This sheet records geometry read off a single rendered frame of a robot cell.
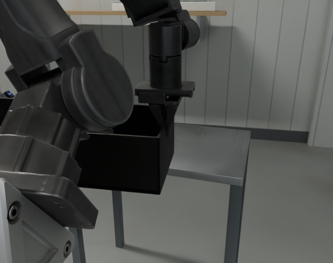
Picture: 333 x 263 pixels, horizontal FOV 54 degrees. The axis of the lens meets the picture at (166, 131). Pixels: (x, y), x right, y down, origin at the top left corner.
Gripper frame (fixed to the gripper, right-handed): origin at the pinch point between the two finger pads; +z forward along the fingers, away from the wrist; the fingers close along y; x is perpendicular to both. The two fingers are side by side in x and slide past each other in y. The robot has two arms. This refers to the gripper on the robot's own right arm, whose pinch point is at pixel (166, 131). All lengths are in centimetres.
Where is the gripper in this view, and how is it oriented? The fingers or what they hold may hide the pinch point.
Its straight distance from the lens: 62.1
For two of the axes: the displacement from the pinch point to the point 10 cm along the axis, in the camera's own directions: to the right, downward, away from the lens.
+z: 0.1, 9.2, 3.9
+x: -1.6, 3.8, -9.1
